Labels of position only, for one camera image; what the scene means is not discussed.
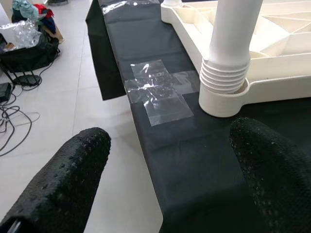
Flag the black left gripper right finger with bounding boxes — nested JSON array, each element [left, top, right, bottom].
[[229, 117, 311, 233]]

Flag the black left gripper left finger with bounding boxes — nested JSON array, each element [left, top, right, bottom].
[[0, 127, 112, 233]]

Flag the white plastic table top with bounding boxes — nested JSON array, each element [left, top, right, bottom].
[[160, 0, 311, 118]]

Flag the black tablecloth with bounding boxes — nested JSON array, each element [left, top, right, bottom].
[[85, 0, 311, 233]]

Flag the square black power adapter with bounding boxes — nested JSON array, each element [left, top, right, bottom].
[[0, 82, 13, 103]]

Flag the oval black power adapter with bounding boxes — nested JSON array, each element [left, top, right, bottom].
[[13, 74, 42, 87]]

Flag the black open bag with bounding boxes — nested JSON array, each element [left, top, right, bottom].
[[0, 31, 60, 74]]

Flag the wide clear tape patch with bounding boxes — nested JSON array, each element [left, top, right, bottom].
[[123, 59, 203, 127]]

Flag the clear plastic bag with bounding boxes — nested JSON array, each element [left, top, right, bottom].
[[0, 19, 42, 52]]

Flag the red cloth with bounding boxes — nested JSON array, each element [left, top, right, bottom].
[[33, 3, 55, 19]]

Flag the teal cloth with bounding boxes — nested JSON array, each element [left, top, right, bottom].
[[12, 0, 37, 18]]

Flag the long clear tape strip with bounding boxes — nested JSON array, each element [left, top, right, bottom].
[[102, 0, 161, 16]]

